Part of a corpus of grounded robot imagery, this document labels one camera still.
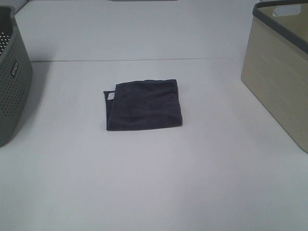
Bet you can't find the beige bin with grey rim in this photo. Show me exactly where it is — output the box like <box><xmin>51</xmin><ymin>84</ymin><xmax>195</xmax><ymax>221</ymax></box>
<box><xmin>241</xmin><ymin>0</ymin><xmax>308</xmax><ymax>152</ymax></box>

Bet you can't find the grey perforated plastic basket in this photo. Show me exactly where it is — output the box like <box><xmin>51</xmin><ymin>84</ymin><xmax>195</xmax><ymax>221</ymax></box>
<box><xmin>0</xmin><ymin>5</ymin><xmax>33</xmax><ymax>146</ymax></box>

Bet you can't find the dark grey towel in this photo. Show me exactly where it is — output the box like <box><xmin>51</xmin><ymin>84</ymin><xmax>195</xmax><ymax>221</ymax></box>
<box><xmin>104</xmin><ymin>79</ymin><xmax>183</xmax><ymax>131</ymax></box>

